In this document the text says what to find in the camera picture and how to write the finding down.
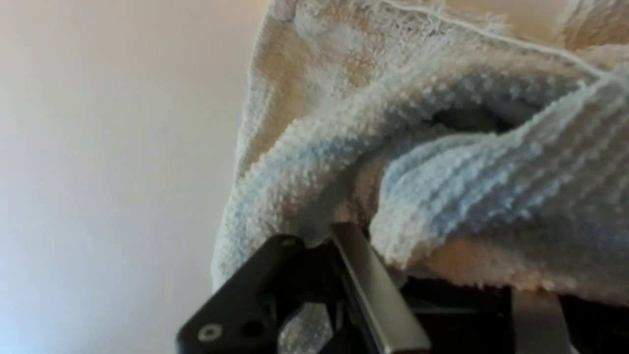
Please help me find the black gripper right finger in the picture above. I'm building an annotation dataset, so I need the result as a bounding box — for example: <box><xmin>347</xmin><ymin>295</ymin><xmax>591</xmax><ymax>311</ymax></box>
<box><xmin>332</xmin><ymin>224</ymin><xmax>570</xmax><ymax>354</ymax></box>

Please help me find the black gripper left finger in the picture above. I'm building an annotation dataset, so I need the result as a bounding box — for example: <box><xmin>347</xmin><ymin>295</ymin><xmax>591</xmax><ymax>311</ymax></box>
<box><xmin>176</xmin><ymin>234</ymin><xmax>342</xmax><ymax>354</ymax></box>

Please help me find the white towel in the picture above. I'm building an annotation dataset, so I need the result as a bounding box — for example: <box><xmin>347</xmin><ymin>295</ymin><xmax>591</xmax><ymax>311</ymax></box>
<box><xmin>210</xmin><ymin>0</ymin><xmax>629</xmax><ymax>354</ymax></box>

